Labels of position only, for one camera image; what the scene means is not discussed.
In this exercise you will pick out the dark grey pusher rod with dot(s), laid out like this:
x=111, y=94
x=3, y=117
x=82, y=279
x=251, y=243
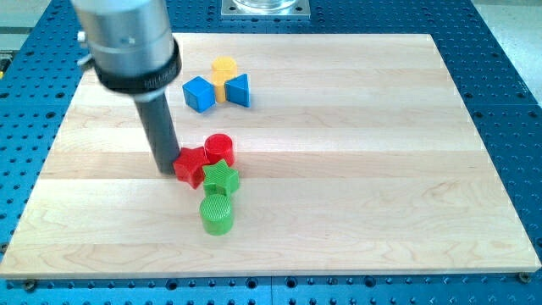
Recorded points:
x=158, y=125

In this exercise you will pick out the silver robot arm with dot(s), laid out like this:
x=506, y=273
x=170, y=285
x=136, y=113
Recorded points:
x=133, y=51

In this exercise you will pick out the blue cube block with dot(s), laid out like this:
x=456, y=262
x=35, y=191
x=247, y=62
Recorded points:
x=199, y=94

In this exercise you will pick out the red star block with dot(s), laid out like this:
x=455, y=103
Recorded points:
x=188, y=166

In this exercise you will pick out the red cylinder block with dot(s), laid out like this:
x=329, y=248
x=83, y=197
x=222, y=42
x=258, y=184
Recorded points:
x=219, y=147

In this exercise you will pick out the yellow block behind blue ones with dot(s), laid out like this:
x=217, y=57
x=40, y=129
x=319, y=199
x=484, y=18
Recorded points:
x=218, y=79

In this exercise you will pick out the yellow cylinder block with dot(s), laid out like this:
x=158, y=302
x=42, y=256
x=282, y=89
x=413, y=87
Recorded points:
x=224, y=65

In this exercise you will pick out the blue triangle block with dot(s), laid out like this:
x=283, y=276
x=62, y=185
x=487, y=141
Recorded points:
x=238, y=91

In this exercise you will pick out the green star block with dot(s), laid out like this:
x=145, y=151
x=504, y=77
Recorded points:
x=220, y=178

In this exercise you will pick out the green cylinder block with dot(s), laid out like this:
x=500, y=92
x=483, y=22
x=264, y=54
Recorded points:
x=216, y=212

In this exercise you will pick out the wooden board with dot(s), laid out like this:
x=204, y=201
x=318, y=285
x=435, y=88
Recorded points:
x=356, y=157

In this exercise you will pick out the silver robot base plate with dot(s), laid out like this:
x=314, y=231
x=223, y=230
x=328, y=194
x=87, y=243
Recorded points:
x=265, y=8

